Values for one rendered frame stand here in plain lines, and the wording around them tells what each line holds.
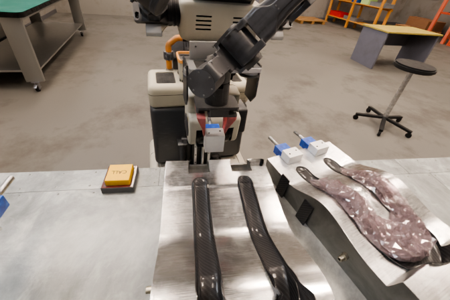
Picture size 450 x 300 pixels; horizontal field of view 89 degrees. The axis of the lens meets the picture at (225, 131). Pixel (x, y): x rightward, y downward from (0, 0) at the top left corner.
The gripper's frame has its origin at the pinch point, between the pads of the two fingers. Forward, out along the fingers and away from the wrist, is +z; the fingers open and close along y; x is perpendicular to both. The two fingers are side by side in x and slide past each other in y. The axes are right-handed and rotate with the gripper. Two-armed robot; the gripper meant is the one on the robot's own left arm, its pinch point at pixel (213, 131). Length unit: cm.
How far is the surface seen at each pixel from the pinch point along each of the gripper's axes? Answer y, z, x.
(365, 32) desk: 356, 35, 364
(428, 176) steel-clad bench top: 73, 15, -9
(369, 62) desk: 357, 81, 326
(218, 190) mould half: -0.6, 6.5, -14.2
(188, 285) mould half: -8.7, 2.6, -34.3
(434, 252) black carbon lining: 42, 9, -33
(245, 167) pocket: 8.6, 8.6, -5.1
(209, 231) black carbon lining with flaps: -3.9, 7.4, -23.5
